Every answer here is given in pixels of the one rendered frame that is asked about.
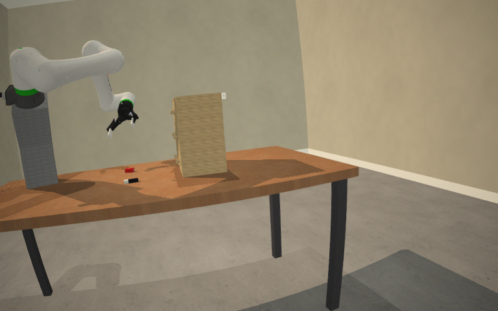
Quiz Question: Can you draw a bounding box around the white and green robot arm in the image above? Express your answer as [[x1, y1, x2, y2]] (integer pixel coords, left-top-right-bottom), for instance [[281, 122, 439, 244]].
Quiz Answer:
[[0, 40, 136, 112]]

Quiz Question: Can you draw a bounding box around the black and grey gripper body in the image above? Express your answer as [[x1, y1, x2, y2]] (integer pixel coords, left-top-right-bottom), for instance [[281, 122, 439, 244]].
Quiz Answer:
[[118, 107, 131, 122]]

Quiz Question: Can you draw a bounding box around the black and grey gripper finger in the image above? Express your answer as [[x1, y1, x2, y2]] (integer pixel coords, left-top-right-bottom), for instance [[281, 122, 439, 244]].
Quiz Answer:
[[107, 115, 122, 139], [123, 110, 139, 128]]

